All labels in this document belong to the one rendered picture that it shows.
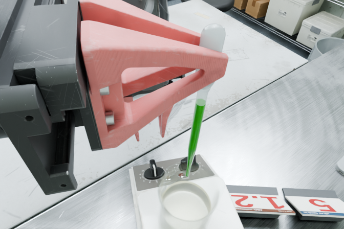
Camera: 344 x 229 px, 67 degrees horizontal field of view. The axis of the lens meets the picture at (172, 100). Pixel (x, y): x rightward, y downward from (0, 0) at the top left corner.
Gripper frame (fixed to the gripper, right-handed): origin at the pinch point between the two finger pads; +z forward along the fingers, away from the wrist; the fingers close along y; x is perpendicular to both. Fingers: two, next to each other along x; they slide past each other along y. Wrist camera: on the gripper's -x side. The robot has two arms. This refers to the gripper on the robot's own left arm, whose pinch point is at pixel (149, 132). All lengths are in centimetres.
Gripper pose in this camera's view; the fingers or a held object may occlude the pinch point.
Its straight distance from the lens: 37.8
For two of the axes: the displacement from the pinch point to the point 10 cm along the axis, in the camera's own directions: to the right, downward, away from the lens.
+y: 9.8, -1.3, 1.8
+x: -2.1, -2.4, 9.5
